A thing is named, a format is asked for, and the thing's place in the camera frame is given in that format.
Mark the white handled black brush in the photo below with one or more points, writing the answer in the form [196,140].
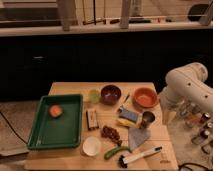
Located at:
[125,160]

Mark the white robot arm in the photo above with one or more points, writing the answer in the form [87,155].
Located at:
[186,83]

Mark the orange bowl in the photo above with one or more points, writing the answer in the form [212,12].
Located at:
[145,97]

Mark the white bowl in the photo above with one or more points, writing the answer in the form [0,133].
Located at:
[91,146]

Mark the light green cup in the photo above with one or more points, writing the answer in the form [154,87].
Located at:
[94,96]

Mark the brown rectangular block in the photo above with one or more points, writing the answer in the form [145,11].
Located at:
[92,121]

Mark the blue sponge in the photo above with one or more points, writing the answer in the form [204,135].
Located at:
[129,115]

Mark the brown grape bunch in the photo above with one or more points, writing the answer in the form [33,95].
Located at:
[112,134]

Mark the metal cup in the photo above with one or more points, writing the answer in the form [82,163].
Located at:
[147,119]

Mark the orange fruit in tray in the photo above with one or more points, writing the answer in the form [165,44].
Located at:
[55,111]

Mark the grey cloth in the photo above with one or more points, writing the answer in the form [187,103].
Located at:
[137,137]

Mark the green cucumber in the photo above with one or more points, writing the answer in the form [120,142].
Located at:
[114,151]

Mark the green plastic tray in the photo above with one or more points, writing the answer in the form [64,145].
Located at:
[61,132]

